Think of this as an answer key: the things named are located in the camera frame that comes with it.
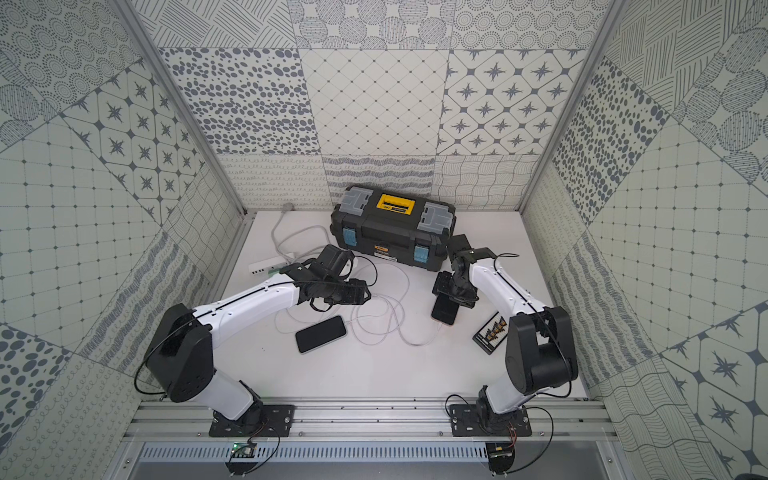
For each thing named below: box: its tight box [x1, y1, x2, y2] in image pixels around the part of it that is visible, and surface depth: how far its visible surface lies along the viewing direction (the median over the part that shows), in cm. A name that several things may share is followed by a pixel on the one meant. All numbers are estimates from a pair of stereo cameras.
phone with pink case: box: [430, 292, 460, 326], surface depth 87 cm
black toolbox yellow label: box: [330, 185, 457, 272], surface depth 99 cm
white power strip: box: [248, 256, 290, 275], surface depth 103 cm
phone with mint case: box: [295, 315, 347, 353], surface depth 90 cm
